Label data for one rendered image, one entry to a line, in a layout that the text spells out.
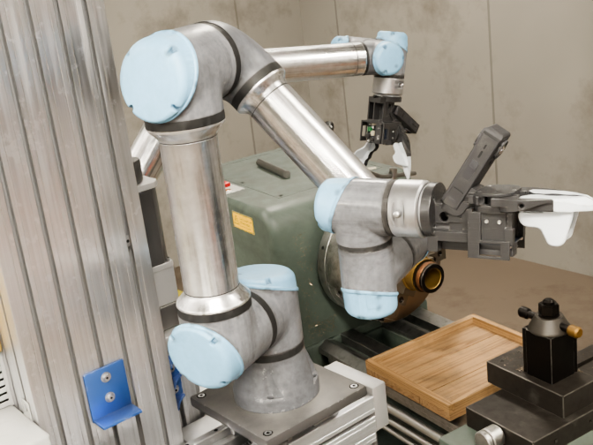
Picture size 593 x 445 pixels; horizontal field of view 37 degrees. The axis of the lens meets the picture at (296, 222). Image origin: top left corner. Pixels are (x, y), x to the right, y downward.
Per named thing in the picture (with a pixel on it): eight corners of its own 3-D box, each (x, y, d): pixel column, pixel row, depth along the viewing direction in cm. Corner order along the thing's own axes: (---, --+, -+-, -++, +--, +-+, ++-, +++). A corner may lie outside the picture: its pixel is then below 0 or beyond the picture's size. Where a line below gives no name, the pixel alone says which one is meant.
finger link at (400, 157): (396, 180, 215) (380, 147, 217) (409, 179, 219) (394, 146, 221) (405, 175, 213) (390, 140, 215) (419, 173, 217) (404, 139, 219)
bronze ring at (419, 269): (392, 257, 219) (416, 266, 212) (421, 246, 224) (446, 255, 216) (395, 291, 222) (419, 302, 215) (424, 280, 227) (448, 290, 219)
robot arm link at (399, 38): (368, 30, 217) (399, 33, 220) (364, 75, 219) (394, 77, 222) (384, 30, 210) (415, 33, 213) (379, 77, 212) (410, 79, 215)
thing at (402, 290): (391, 274, 231) (378, 318, 232) (377, 271, 228) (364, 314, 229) (419, 285, 222) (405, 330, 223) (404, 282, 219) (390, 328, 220)
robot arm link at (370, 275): (416, 293, 128) (411, 222, 125) (386, 327, 119) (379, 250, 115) (367, 289, 132) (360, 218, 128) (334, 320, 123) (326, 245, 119)
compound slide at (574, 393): (487, 381, 187) (485, 360, 186) (521, 365, 192) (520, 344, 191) (563, 419, 171) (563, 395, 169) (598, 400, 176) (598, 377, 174)
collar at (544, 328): (519, 328, 176) (519, 315, 175) (547, 316, 180) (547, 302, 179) (551, 342, 169) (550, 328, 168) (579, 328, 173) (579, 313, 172)
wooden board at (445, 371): (366, 374, 218) (364, 359, 217) (474, 327, 236) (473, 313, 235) (449, 421, 194) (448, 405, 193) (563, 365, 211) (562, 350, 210)
